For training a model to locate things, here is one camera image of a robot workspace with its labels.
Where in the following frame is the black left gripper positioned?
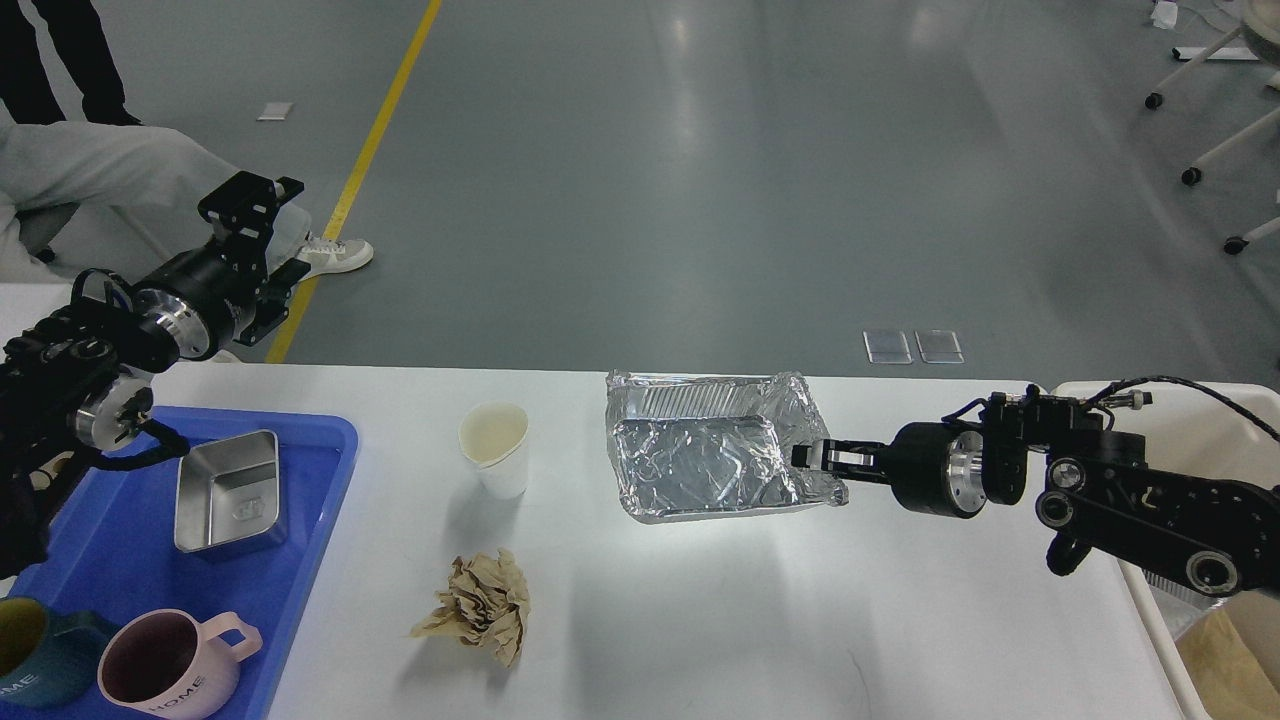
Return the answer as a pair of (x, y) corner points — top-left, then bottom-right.
(134, 170), (311, 361)

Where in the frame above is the clear floor plate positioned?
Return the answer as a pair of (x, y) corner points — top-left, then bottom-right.
(863, 329), (913, 365)
(914, 329), (965, 364)

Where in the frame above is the dark blue ceramic mug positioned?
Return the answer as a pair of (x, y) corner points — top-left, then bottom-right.
(1, 596), (120, 708)

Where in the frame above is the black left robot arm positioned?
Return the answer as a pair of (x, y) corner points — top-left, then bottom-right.
(1, 170), (308, 578)

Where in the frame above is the foil container in bin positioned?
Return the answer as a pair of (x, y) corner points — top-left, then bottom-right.
(1142, 570), (1225, 641)

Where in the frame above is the white wheeled chair base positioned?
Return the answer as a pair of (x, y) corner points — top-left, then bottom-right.
(1144, 0), (1280, 256)

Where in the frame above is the person in black trousers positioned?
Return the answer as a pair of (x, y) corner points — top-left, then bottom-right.
(1, 1), (142, 126)

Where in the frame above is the blue plastic tray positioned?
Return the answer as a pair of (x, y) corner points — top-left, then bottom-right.
(10, 406), (358, 719)

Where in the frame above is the person in grey trousers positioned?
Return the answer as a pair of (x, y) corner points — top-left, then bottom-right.
(0, 105), (375, 286)

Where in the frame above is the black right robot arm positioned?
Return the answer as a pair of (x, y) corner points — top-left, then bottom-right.
(788, 377), (1279, 598)

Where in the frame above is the brown paper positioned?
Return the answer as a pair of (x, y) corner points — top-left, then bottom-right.
(410, 547), (532, 667)

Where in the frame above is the clear floor plate left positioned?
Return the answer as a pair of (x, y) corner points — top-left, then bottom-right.
(863, 329), (913, 365)

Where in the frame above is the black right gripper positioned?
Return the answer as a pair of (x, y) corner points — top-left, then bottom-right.
(790, 421), (987, 519)

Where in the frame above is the pink ceramic mug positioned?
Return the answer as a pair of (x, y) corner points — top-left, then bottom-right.
(96, 609), (264, 719)

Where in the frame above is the white paper cup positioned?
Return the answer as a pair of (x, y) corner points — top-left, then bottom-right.
(458, 402), (530, 500)

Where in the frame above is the stainless steel rectangular tray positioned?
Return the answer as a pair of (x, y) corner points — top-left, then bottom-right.
(173, 429), (288, 562)

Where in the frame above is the aluminium foil container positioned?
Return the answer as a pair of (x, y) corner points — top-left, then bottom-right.
(605, 372), (849, 524)

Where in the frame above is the clear floor plate right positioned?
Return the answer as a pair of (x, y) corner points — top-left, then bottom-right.
(914, 329), (965, 364)

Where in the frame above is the beige plastic bin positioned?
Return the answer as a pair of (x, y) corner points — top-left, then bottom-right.
(1050, 380), (1280, 720)

